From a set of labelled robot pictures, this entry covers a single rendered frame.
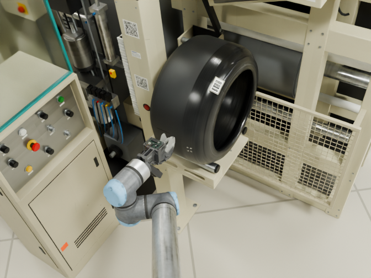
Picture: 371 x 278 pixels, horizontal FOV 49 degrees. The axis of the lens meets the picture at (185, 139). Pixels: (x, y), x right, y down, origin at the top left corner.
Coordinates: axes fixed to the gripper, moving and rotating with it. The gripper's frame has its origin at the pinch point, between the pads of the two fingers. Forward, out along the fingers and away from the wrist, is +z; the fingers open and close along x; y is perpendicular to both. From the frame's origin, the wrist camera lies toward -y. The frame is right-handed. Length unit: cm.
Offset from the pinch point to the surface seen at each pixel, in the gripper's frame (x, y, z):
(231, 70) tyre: -11.0, 22.2, 26.8
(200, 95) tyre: -5.7, 17.6, 11.7
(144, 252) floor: 32, -122, 9
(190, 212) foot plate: 22, -116, 48
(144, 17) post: 26, 37, 21
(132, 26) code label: 31.7, 33.1, 19.1
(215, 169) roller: -10.0, -28.5, 19.5
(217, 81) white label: -9.6, 21.4, 18.3
